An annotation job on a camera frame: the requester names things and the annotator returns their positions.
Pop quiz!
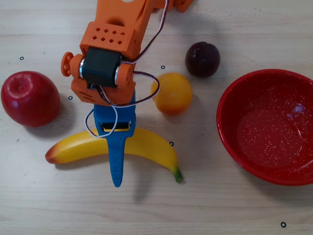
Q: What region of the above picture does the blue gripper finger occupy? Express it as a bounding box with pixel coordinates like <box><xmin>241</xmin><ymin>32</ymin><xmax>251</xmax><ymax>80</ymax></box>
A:
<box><xmin>95</xmin><ymin>119</ymin><xmax>137</xmax><ymax>188</ymax></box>

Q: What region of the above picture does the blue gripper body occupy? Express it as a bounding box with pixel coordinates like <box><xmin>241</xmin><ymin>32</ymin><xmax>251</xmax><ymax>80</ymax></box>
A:
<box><xmin>93</xmin><ymin>91</ymin><xmax>137</xmax><ymax>123</ymax></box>

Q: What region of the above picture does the yellow toy banana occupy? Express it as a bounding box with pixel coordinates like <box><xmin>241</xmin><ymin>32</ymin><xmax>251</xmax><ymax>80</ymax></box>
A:
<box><xmin>45</xmin><ymin>127</ymin><xmax>184</xmax><ymax>183</ymax></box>

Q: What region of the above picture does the red speckled enamel bowl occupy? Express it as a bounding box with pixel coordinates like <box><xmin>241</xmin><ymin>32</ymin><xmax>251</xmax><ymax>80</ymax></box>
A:
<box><xmin>216</xmin><ymin>69</ymin><xmax>313</xmax><ymax>186</ymax></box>

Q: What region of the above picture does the orange toy peach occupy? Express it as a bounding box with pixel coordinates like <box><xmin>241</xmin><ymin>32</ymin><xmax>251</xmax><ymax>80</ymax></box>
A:
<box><xmin>150</xmin><ymin>72</ymin><xmax>193</xmax><ymax>116</ymax></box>

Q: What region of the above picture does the dark purple toy plum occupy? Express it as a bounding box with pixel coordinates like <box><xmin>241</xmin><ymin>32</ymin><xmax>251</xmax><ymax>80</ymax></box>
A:
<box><xmin>184</xmin><ymin>41</ymin><xmax>221</xmax><ymax>79</ymax></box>

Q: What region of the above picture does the red toy apple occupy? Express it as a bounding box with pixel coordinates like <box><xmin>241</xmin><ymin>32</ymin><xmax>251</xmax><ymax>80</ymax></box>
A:
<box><xmin>0</xmin><ymin>70</ymin><xmax>61</xmax><ymax>128</ymax></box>

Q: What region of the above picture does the white red black servo wire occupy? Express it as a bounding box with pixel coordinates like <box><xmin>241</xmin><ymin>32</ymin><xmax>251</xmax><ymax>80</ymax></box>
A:
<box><xmin>84</xmin><ymin>0</ymin><xmax>170</xmax><ymax>139</ymax></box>

